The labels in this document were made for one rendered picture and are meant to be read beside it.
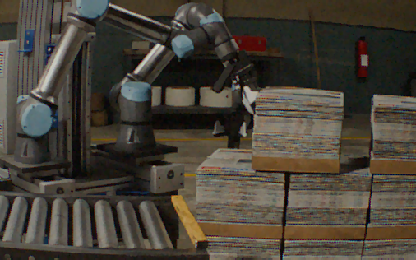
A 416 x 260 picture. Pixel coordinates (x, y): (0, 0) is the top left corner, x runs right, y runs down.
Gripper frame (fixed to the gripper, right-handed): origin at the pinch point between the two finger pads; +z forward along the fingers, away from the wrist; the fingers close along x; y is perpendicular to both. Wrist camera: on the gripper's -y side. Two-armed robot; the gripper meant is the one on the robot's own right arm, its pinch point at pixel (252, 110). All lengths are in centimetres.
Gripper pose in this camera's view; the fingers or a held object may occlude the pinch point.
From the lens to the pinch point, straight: 251.5
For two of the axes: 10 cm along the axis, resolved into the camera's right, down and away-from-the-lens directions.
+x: 1.8, -1.5, 9.7
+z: 4.6, 8.9, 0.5
